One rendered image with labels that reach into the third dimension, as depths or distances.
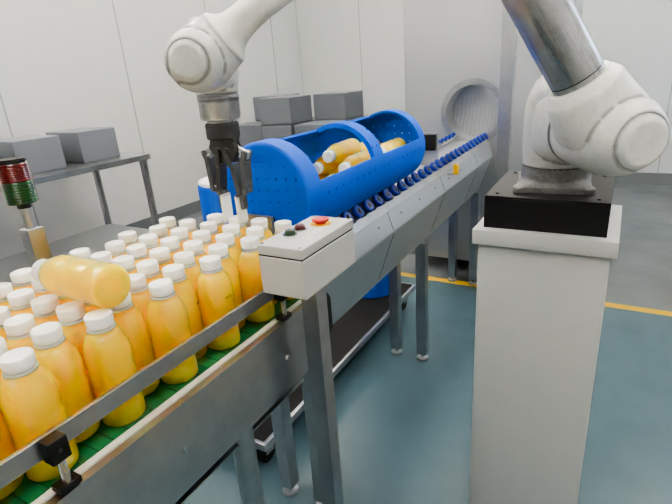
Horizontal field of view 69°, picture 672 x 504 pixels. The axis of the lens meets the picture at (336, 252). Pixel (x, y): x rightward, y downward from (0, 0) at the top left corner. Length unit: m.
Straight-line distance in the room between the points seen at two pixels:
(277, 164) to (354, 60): 5.66
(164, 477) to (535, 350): 0.92
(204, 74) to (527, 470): 1.32
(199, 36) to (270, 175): 0.48
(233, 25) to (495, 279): 0.84
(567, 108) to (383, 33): 5.72
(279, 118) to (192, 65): 4.16
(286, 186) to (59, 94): 3.64
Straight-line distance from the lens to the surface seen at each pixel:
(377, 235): 1.65
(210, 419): 0.94
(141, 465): 0.86
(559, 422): 1.48
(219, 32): 0.95
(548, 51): 1.04
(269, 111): 5.11
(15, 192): 1.28
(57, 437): 0.75
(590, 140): 1.06
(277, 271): 0.90
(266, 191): 1.31
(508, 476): 1.64
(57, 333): 0.79
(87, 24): 5.00
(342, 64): 6.96
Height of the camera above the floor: 1.39
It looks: 20 degrees down
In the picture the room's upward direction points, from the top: 4 degrees counter-clockwise
